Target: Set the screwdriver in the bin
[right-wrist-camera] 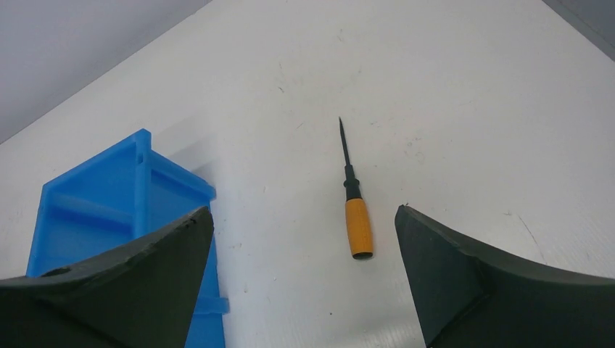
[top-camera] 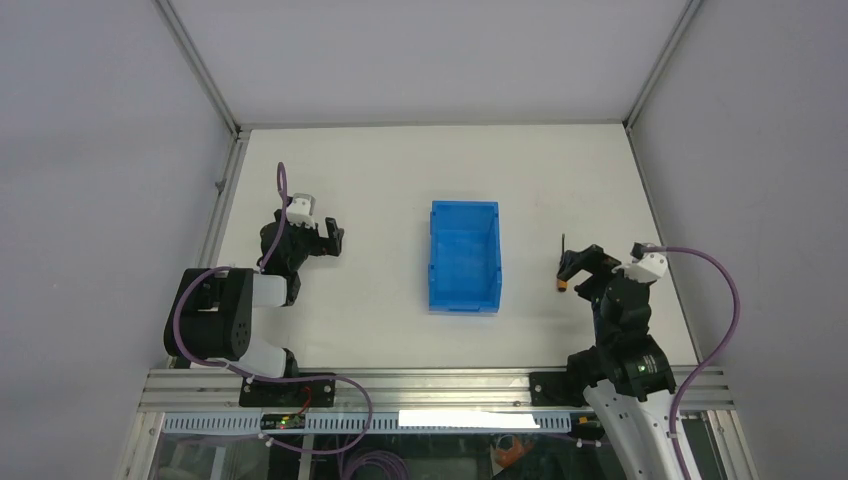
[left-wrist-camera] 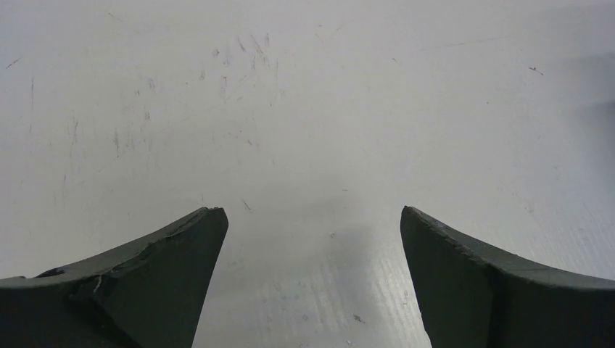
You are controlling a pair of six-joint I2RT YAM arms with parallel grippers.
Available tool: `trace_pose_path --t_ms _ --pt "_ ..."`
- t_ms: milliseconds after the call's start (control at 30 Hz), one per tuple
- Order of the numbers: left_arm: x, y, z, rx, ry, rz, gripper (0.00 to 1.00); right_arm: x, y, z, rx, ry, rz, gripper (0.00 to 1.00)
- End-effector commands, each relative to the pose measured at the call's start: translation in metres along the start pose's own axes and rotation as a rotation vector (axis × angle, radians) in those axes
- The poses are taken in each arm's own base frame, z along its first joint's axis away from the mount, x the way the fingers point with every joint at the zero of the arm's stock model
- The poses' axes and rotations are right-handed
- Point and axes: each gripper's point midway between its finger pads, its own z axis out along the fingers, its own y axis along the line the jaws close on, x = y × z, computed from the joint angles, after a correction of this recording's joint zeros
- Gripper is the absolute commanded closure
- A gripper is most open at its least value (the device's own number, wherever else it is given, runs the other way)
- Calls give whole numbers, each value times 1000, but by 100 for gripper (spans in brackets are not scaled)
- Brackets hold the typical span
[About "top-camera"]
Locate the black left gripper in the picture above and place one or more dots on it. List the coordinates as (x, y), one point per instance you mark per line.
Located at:
(322, 246)

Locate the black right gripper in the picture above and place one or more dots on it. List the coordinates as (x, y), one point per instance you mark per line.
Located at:
(575, 261)

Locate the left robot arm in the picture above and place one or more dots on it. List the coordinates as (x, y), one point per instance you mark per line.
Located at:
(211, 320)

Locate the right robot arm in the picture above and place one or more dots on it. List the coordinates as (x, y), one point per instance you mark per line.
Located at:
(625, 377)

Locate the blue plastic bin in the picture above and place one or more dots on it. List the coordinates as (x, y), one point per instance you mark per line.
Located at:
(465, 272)

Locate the orange object below table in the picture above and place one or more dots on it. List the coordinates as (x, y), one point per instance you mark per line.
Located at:
(508, 449)

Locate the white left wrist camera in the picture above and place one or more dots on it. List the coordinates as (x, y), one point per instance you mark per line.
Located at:
(301, 202)

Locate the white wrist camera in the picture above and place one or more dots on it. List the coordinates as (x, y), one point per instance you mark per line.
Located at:
(301, 202)
(646, 265)

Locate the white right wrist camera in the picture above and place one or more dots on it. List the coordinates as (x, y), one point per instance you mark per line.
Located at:
(646, 265)

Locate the aluminium left frame post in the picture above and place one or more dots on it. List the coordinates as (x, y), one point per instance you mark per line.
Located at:
(226, 181)

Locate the aluminium frame post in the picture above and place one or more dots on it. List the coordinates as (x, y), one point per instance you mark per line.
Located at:
(673, 330)
(226, 181)

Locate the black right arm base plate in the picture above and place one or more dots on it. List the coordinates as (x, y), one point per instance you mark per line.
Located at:
(557, 389)

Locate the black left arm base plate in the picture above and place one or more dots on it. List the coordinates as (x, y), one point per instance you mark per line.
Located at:
(319, 393)

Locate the aluminium front rail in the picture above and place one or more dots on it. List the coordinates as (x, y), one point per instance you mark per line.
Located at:
(387, 390)

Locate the white slotted cable duct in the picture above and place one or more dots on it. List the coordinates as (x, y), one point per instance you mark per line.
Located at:
(338, 423)

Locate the aluminium right frame post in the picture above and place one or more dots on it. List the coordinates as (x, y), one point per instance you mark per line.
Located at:
(673, 330)

